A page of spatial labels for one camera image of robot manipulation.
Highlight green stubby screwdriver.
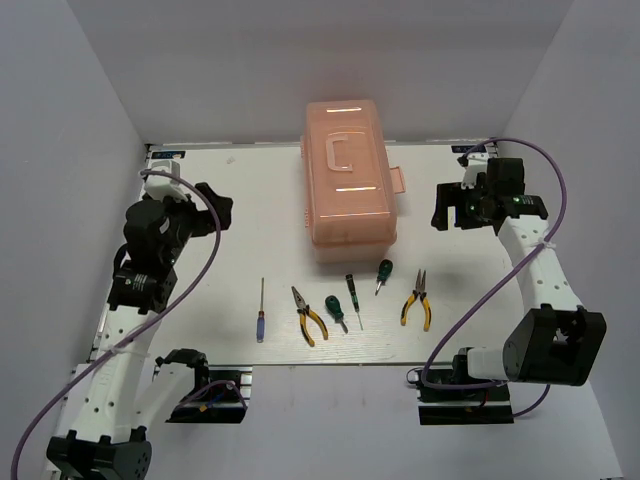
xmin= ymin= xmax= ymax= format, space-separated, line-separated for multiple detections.
xmin=374 ymin=259 xmax=393 ymax=296
xmin=325 ymin=295 xmax=349 ymax=334

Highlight yellow combination pliers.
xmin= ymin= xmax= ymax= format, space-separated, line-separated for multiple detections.
xmin=291 ymin=286 xmax=329 ymax=347

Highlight pink plastic toolbox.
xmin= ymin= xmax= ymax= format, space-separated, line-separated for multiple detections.
xmin=301 ymin=100 xmax=406 ymax=263

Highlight blue handled long screwdriver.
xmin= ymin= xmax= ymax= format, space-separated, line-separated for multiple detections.
xmin=256 ymin=278 xmax=265 ymax=343

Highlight yellow needle nose pliers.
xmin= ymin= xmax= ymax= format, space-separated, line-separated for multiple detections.
xmin=400 ymin=269 xmax=432 ymax=332

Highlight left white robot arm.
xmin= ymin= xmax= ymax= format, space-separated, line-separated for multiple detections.
xmin=46 ymin=159 xmax=233 ymax=479

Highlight thin green precision screwdriver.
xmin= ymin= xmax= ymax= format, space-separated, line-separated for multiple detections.
xmin=345 ymin=274 xmax=364 ymax=330

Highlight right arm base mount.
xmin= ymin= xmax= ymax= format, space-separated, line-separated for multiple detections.
xmin=406 ymin=367 xmax=514 ymax=426

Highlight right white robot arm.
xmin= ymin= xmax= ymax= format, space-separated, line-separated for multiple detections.
xmin=432 ymin=158 xmax=606 ymax=399

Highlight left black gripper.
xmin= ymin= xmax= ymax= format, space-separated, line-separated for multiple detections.
xmin=157 ymin=182 xmax=233 ymax=263

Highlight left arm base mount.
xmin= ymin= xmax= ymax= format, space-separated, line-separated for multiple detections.
xmin=154 ymin=348 xmax=253 ymax=424

